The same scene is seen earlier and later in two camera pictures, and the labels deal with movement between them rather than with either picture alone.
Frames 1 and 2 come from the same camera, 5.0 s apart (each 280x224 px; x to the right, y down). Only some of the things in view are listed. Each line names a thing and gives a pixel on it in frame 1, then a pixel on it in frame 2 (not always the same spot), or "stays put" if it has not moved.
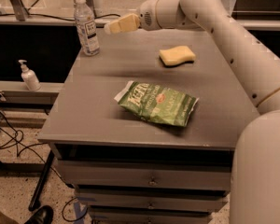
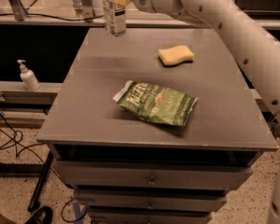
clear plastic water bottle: [85, 20] to [115, 18]
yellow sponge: [176, 56] stays put
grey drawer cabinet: [145, 130] stays put
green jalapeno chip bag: [156, 103] stays put
